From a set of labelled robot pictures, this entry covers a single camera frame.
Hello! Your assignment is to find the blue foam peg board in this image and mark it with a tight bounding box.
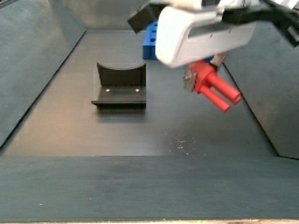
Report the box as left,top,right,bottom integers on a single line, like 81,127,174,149
141,20,214,64

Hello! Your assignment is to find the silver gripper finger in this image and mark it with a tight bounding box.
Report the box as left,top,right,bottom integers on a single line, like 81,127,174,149
182,71,197,92
209,52,226,69

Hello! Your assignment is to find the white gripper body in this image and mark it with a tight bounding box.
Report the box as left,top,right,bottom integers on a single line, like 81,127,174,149
154,0,257,67

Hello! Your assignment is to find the red three prong object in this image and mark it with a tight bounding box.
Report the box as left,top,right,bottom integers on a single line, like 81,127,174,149
189,60,241,112

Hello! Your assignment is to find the black fixture bracket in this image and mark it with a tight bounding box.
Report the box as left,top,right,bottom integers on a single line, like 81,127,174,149
90,64,145,109

